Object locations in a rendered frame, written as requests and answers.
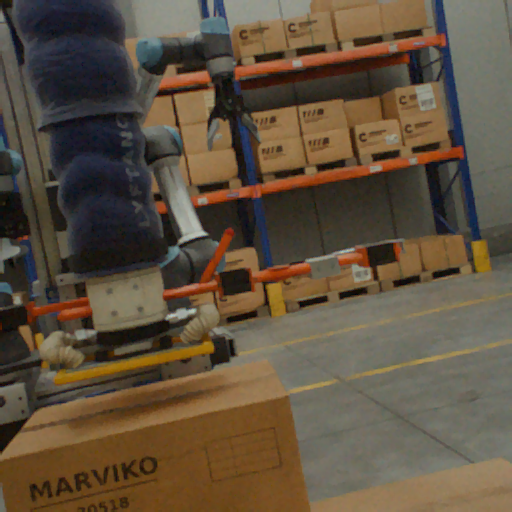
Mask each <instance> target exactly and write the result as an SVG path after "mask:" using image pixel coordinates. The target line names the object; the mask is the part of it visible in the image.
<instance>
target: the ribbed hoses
mask: <svg viewBox="0 0 512 512"><path fill-rule="evenodd" d="M219 317H220V316H219V312H218V310H217V308H216V306H215V305H214V304H213V303H212V302H204V303H201V304H199V305H198V306H197V307H196V309H195V318H194V317H193V318H194V321H191V322H190V323H189V325H185V329H184V330H183V332H182V334H181V335H180V338H181V340H183V341H184V342H185V343H187V344H193V343H196V342H198V340H199V339H200V337H201V335H202V334H204V333H206V332H207V331H211V330H212V329H215V328H216V326H217V325H218V323H219ZM78 348H84V347H79V346H78V347H77V348H75V349H73V348H72V340H71V345H69V343H68V338H67V336H66V335H65V334H64V333H62V331H58V332H53V333H52V334H51V335H50V336H49V338H48V339H47V340H44V342H43V343H42V345H41V347H40V355H41V357H42V359H43V360H44V361H45V362H47V363H53V364H56V363H57V364H59V363H60V364H65V365H67V367H70V368H78V367H80V365H81V364H82V363H83V361H84V359H86V355H83V353H80V351H77V349H78Z"/></svg>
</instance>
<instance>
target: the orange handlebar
mask: <svg viewBox="0 0 512 512"><path fill-rule="evenodd" d="M362 262H363V259H362V254H361V253H357V252H356V253H351V254H345V255H340V256H338V264H339V267H341V266H346V265H352V264H358V263H362ZM266 269H267V270H264V271H259V272H254V273H253V278H254V284H256V283H261V282H266V281H271V282H278V281H283V279H289V278H293V276H294V275H299V274H304V273H310V272H311V269H312V268H311V266H310V264H306V263H302V264H297V265H292V266H289V265H281V266H276V267H271V268H266ZM214 291H218V286H217V282H216V281H211V282H210V283H208V284H202V285H198V284H195V285H190V286H184V287H179V288H174V289H167V290H164V292H163V293H162V297H163V301H164V302H165V301H171V300H176V298H181V297H186V296H192V295H198V294H203V293H209V292H214ZM57 312H60V313H59V314H58V319H59V320H61V321H67V320H73V319H78V318H84V317H89V316H92V313H93V309H91V306H90V304H89V299H88V298H82V299H76V300H71V301H65V302H60V303H55V304H49V305H44V306H42V307H37V308H33V313H34V316H39V315H45V314H51V313H57Z"/></svg>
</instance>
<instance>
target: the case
mask: <svg viewBox="0 0 512 512"><path fill-rule="evenodd" d="M0 481H1V483H0V487H2V488H1V492H2V497H3V502H4V508H5V512H311V506H310V501H308V494H307V488H306V483H305V476H304V471H303V465H302V460H301V453H300V448H298V442H297V436H296V430H295V425H294V420H293V413H292V408H291V402H290V396H289V394H288V393H287V391H286V388H284V386H283V385H282V383H281V381H280V379H279V378H278V376H277V373H276V372H275V370H274V368H273V366H272V365H271V363H270V361H269V360H263V361H259V362H254V363H249V364H243V365H238V366H234V367H228V368H223V369H218V370H213V371H208V372H203V374H198V375H192V376H187V377H182V378H178V379H172V380H167V381H162V382H156V383H154V384H152V385H147V386H141V387H136V388H131V389H125V390H121V391H115V393H110V394H105V395H99V396H95V397H89V398H84V399H80V400H78V401H73V402H69V403H63V404H58V405H52V406H50V407H47V408H41V409H38V410H37V411H35V412H34V413H33V416H32V417H31V418H30V419H29V421H28V422H26V423H25V426H24V427H23V428H22V429H21V431H20V432H18V433H17V434H16V437H15V438H14V439H13V441H12V442H10V443H9V445H8V447H7V448H6V449H5V451H4V452H2V453H1V455H0Z"/></svg>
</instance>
